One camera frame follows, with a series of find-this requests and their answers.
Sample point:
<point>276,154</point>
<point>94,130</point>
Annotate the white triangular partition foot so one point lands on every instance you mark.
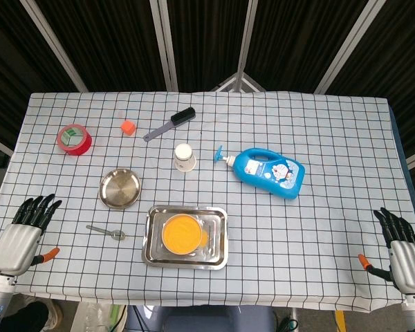
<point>224,83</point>

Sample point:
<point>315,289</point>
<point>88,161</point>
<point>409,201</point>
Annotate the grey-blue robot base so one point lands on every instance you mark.
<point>200,320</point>

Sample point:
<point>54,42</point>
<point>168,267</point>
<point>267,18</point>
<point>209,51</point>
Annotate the red tape roll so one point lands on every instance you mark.
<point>77,145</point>

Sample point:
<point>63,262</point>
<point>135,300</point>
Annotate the round steel dish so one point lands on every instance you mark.
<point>120,188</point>

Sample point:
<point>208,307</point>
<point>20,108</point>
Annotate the white sneaker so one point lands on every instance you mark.
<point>53,314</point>

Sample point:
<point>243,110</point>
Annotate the rectangular stainless steel tray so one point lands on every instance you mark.
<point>214,260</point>

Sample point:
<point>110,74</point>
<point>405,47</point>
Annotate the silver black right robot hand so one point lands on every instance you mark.
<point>409,263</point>

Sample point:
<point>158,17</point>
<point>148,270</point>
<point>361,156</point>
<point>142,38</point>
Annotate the orange cube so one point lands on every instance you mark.
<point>128,127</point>

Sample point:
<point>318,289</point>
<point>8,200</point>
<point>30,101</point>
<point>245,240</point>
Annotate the blue pump bottle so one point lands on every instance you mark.
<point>263,173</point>

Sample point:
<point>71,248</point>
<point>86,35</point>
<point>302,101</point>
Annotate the silver metal spoon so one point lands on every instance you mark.
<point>116,235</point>

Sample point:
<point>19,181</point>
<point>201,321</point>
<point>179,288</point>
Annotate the bowl of orange powder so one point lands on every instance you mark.
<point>180,235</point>

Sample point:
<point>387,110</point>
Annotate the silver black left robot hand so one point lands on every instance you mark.
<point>15,242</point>

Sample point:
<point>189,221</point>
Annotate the white paper cup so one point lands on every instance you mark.
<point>184,159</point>

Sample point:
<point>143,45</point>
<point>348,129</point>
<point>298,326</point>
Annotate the white checkered tablecloth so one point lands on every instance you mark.
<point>297,242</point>

